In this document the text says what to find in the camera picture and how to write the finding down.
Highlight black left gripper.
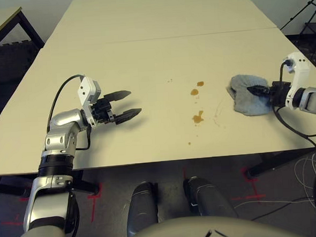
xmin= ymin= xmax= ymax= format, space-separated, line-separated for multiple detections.
xmin=90 ymin=89 xmax=144 ymax=127

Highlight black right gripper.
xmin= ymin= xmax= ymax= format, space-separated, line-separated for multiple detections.
xmin=246 ymin=80 xmax=294 ymax=109

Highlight light blue rag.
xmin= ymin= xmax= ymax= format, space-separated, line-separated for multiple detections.
xmin=224 ymin=72 xmax=275 ymax=118

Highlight black table foot bar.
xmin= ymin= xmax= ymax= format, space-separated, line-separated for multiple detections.
xmin=0 ymin=174 xmax=32 ymax=199
xmin=244 ymin=147 xmax=316 ymax=180
xmin=70 ymin=169 xmax=102 ymax=197

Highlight black tripod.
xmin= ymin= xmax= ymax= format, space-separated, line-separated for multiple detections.
xmin=278 ymin=0 xmax=316 ymax=39

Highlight grey left robot leg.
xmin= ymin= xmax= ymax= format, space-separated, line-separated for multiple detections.
xmin=123 ymin=180 xmax=162 ymax=237

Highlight grey robot leg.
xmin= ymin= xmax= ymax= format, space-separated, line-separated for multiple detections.
xmin=183 ymin=173 xmax=239 ymax=222
xmin=123 ymin=180 xmax=162 ymax=237

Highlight black-framed side table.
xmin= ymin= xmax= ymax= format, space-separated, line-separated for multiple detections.
xmin=0 ymin=5 xmax=46 ymax=54

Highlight grey right robot leg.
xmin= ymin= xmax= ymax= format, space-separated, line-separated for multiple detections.
xmin=183 ymin=173 xmax=239 ymax=222

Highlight black foam floor mat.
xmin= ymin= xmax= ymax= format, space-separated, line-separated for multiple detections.
xmin=0 ymin=39 xmax=46 ymax=134

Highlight grey robot torso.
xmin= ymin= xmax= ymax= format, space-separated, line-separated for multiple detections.
xmin=115 ymin=209 xmax=316 ymax=237

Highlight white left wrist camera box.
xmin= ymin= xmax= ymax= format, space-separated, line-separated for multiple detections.
xmin=76 ymin=75 xmax=105 ymax=128

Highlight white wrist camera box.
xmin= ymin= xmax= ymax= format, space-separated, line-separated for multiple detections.
xmin=76 ymin=75 xmax=105 ymax=128
xmin=281 ymin=50 xmax=314 ymax=108

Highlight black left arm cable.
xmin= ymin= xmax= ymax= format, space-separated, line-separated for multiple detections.
xmin=43 ymin=73 xmax=94 ymax=153

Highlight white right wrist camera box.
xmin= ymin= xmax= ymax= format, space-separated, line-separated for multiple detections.
xmin=281 ymin=50 xmax=314 ymax=108

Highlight white wire tangle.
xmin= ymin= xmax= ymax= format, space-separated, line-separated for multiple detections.
xmin=293 ymin=151 xmax=316 ymax=212

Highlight white floor cable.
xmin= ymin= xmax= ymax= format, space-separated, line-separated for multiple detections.
xmin=232 ymin=195 xmax=316 ymax=210

